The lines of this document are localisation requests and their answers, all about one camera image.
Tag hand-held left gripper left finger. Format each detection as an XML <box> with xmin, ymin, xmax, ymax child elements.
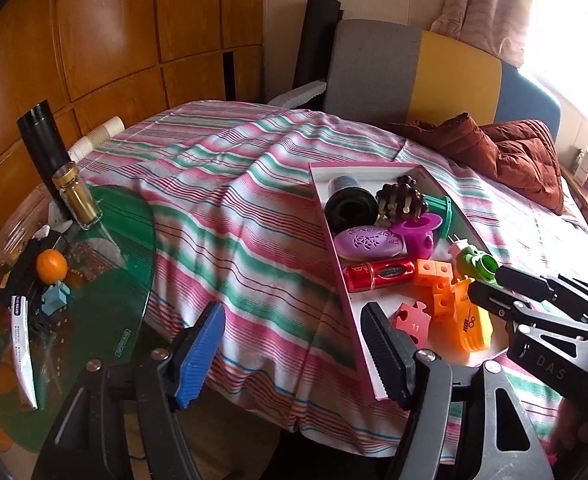
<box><xmin>31</xmin><ymin>301</ymin><xmax>226</xmax><ymax>480</ymax></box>

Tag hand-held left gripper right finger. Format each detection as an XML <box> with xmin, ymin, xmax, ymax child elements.
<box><xmin>360</xmin><ymin>302</ymin><xmax>555</xmax><ymax>480</ymax></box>

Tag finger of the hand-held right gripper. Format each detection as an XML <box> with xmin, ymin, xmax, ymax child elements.
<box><xmin>494</xmin><ymin>266</ymin><xmax>588</xmax><ymax>320</ymax></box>
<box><xmin>466</xmin><ymin>280</ymin><xmax>588</xmax><ymax>342</ymax></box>

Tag orange comb-shaped toy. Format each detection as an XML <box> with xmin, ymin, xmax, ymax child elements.
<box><xmin>451</xmin><ymin>277</ymin><xmax>492</xmax><ymax>352</ymax></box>

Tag green plug-in device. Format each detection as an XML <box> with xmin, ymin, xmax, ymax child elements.
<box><xmin>446</xmin><ymin>234</ymin><xmax>499</xmax><ymax>286</ymax></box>

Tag coral foam puzzle piece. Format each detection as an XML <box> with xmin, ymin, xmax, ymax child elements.
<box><xmin>393</xmin><ymin>301</ymin><xmax>432</xmax><ymax>346</ymax></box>

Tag orange cube blocks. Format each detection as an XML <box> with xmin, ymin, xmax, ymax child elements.
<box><xmin>414</xmin><ymin>258</ymin><xmax>456</xmax><ymax>320</ymax></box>

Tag red flashlight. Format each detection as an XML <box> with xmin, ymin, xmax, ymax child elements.
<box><xmin>342</xmin><ymin>257</ymin><xmax>417</xmax><ymax>293</ymax></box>

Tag magenta plastic toy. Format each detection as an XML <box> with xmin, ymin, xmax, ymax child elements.
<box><xmin>390</xmin><ymin>211</ymin><xmax>445</xmax><ymax>260</ymax></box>

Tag green plastic spool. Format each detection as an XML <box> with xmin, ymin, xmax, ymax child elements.
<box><xmin>424</xmin><ymin>195</ymin><xmax>454</xmax><ymax>241</ymax></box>

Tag purple oval case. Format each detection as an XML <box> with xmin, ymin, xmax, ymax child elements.
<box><xmin>335</xmin><ymin>225</ymin><xmax>409</xmax><ymax>262</ymax></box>

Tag brown hair claw clip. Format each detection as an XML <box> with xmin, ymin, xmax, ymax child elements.
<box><xmin>375</xmin><ymin>176</ymin><xmax>429</xmax><ymax>226</ymax></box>

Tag black cylinder with clear cap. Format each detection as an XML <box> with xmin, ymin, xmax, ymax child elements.
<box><xmin>325</xmin><ymin>174</ymin><xmax>380</xmax><ymax>235</ymax></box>

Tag pink and white box tray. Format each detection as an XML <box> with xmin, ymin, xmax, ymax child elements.
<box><xmin>308</xmin><ymin>161</ymin><xmax>517</xmax><ymax>402</ymax></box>

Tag person's right hand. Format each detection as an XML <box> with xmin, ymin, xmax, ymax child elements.
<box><xmin>554</xmin><ymin>395</ymin><xmax>588</xmax><ymax>461</ymax></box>

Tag green glass table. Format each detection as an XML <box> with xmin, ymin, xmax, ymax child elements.
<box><xmin>0</xmin><ymin>182</ymin><xmax>156</xmax><ymax>453</ymax></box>

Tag rust brown down jacket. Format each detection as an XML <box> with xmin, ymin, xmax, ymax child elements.
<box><xmin>386</xmin><ymin>113</ymin><xmax>566</xmax><ymax>216</ymax></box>

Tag white box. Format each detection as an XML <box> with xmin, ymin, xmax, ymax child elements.
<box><xmin>572</xmin><ymin>144</ymin><xmax>588</xmax><ymax>183</ymax></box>

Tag small blue plastic block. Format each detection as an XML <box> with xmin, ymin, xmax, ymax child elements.
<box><xmin>40</xmin><ymin>281</ymin><xmax>72</xmax><ymax>317</ymax></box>

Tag striped bed blanket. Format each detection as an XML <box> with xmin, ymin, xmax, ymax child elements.
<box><xmin>74</xmin><ymin>100</ymin><xmax>588</xmax><ymax>461</ymax></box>

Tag orange tangerine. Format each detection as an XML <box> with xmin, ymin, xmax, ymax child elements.
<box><xmin>35</xmin><ymin>249</ymin><xmax>68</xmax><ymax>283</ymax></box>

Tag white tube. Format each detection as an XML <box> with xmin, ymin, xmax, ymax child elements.
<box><xmin>10</xmin><ymin>296</ymin><xmax>40</xmax><ymax>411</ymax></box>

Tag glass jar with gold lid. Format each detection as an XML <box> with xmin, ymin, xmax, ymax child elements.
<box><xmin>51</xmin><ymin>162</ymin><xmax>104</xmax><ymax>231</ymax></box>

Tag white tissue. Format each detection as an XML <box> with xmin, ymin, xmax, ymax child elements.
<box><xmin>34</xmin><ymin>202</ymin><xmax>69</xmax><ymax>238</ymax></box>

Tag clear plastic container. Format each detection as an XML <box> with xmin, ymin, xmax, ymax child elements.
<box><xmin>0</xmin><ymin>185</ymin><xmax>57</xmax><ymax>266</ymax></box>

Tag stack of paper cups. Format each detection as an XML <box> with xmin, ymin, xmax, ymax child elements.
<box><xmin>66</xmin><ymin>116</ymin><xmax>126</xmax><ymax>163</ymax></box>

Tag bright window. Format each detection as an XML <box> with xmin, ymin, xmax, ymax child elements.
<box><xmin>516</xmin><ymin>0</ymin><xmax>588</xmax><ymax>121</ymax></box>

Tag black thermos bottle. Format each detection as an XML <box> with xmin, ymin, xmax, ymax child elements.
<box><xmin>16</xmin><ymin>101</ymin><xmax>75</xmax><ymax>223</ymax></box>

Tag grey yellow blue headboard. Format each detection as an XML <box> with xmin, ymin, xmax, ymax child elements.
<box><xmin>324</xmin><ymin>19</ymin><xmax>562</xmax><ymax>133</ymax></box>

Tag white foam block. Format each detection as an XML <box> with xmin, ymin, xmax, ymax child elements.
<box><xmin>268</xmin><ymin>80</ymin><xmax>327</xmax><ymax>110</ymax></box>

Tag beige patterned curtain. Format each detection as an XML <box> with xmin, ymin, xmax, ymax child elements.
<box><xmin>429</xmin><ymin>0</ymin><xmax>537</xmax><ymax>68</ymax></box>

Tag black rolled mat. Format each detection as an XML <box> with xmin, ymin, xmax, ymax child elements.
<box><xmin>291</xmin><ymin>0</ymin><xmax>342</xmax><ymax>96</ymax></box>

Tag wooden wardrobe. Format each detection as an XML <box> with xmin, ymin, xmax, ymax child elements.
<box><xmin>0</xmin><ymin>0</ymin><xmax>265</xmax><ymax>261</ymax></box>

